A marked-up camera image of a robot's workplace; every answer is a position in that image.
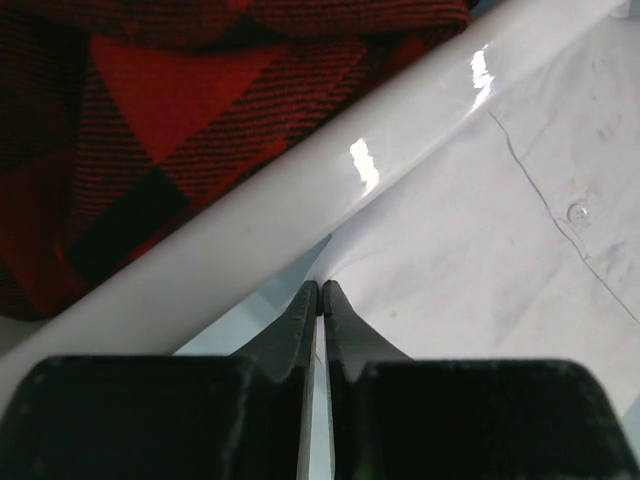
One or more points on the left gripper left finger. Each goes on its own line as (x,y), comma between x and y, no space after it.
(241,416)

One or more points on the red black plaid shirt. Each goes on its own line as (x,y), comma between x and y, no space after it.
(122,119)

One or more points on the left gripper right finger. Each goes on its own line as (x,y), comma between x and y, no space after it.
(398,418)

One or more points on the white long sleeve shirt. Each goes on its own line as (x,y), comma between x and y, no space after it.
(519,237)

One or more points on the white plastic bin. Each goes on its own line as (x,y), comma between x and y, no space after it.
(179,296)

